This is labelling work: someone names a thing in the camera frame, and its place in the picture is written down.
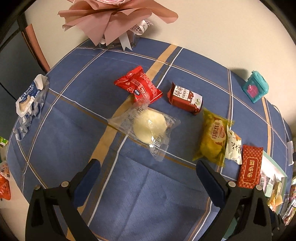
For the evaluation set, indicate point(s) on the clear packet with white bun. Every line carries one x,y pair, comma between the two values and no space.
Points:
149,126

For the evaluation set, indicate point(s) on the brown and white biscuit packet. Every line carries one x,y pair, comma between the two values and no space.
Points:
182,97

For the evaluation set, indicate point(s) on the teal and pink toy box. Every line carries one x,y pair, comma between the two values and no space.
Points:
254,88

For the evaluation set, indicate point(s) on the mint green snack packet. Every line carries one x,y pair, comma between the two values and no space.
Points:
269,188

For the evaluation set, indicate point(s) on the teal-rimmed white cardboard box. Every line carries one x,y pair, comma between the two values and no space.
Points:
271,169

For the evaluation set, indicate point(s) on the blue plaid tablecloth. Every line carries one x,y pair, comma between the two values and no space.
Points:
138,197

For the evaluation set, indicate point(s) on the white power strip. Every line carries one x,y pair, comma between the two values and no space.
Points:
290,144

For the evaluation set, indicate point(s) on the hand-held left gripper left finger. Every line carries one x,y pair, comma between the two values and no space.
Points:
89,176

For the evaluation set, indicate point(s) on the pink flower bouquet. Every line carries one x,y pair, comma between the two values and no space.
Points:
111,14

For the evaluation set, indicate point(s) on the long red patterned packet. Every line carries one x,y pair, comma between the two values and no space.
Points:
249,166

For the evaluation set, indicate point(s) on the black power adapter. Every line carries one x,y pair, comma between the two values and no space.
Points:
293,158

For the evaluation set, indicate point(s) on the blue and white snack packet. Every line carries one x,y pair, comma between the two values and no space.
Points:
27,99

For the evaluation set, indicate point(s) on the dark furniture with brown edge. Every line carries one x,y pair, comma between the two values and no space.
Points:
13,58

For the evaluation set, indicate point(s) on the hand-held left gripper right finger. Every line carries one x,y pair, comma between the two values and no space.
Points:
208,180

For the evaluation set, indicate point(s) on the orange snack bag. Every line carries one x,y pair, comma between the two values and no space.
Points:
4,185

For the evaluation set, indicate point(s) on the red snack packet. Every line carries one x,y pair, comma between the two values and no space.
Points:
138,85

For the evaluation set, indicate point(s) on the yellow snack packet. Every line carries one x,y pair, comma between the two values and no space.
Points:
211,136

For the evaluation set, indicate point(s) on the cream snack packet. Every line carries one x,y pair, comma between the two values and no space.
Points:
233,146

